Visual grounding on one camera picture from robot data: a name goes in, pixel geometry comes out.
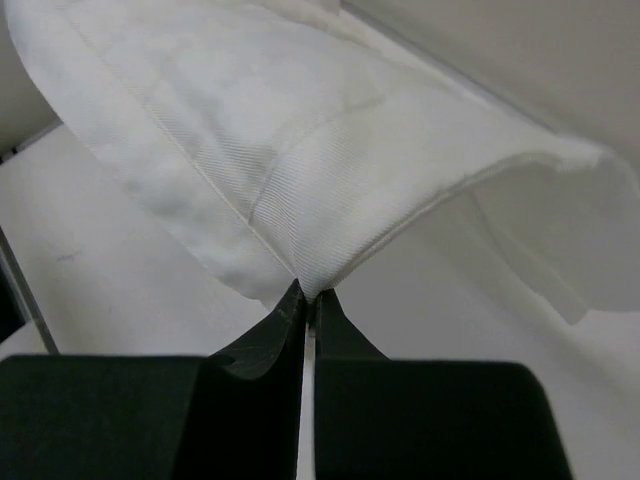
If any white pleated skirt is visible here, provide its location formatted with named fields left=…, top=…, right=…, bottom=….
left=4, top=1, right=639, bottom=322

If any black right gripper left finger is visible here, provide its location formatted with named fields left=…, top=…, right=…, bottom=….
left=1, top=283, right=306, bottom=479

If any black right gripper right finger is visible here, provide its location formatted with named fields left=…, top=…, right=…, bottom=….
left=313, top=290, right=572, bottom=479

